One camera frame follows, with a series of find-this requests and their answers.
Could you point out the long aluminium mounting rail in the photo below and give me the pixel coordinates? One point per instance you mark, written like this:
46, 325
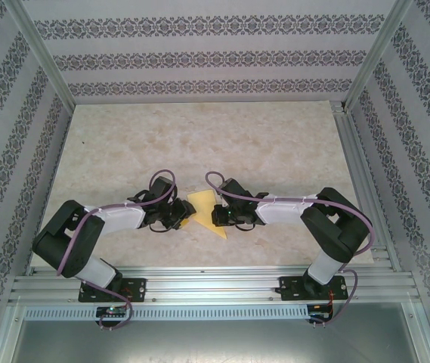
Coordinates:
214, 283

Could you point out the small circuit board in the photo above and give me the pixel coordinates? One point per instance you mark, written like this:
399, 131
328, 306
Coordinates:
110, 311
318, 308

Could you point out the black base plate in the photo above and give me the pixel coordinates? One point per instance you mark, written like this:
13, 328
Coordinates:
139, 289
288, 289

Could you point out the right small circuit board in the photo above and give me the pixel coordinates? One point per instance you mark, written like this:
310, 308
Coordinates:
318, 308

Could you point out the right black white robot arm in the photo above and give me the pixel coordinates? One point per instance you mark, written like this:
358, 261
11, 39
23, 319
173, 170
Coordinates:
331, 227

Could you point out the grey sheet metal panel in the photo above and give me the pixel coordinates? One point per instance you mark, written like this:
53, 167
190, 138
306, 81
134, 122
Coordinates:
214, 340

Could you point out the yellow paper sheet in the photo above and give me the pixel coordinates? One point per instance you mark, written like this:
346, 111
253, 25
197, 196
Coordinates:
203, 208

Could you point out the right aluminium frame post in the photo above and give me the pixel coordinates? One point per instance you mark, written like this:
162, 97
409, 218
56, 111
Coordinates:
377, 49

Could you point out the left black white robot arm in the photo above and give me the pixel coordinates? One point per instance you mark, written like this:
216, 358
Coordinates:
63, 242

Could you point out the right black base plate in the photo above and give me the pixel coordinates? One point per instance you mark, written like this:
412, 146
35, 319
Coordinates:
288, 289

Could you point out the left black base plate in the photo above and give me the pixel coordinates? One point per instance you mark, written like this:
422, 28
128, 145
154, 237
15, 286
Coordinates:
139, 289

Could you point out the aluminium frame post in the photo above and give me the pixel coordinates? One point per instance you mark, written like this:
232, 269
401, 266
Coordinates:
44, 53
377, 49

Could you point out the aluminium side rail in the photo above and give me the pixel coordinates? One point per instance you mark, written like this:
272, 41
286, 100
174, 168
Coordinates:
345, 132

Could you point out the left small circuit board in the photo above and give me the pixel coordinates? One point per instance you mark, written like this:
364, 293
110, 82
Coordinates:
110, 311

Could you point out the left aluminium frame post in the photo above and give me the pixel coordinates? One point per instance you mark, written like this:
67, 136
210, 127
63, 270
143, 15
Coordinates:
44, 53

